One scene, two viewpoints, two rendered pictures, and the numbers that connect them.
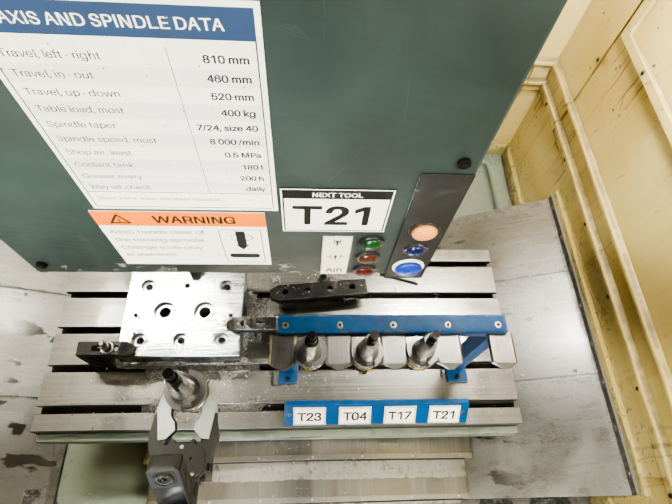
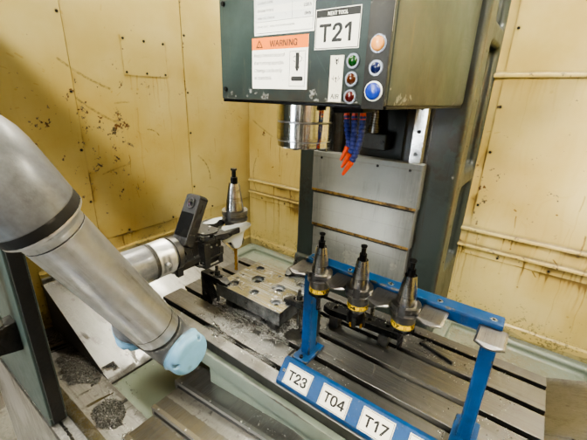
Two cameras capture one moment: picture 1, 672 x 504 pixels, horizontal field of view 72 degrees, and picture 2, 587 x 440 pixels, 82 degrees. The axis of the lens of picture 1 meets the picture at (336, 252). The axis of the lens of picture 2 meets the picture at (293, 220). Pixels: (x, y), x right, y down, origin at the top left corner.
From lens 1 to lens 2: 0.74 m
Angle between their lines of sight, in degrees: 52
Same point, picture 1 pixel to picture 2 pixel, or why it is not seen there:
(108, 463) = (158, 382)
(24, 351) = not seen: hidden behind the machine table
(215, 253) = (285, 76)
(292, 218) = (319, 37)
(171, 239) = (272, 62)
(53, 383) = (179, 292)
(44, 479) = (125, 364)
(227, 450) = (226, 403)
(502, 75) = not seen: outside the picture
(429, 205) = (378, 15)
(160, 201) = (275, 27)
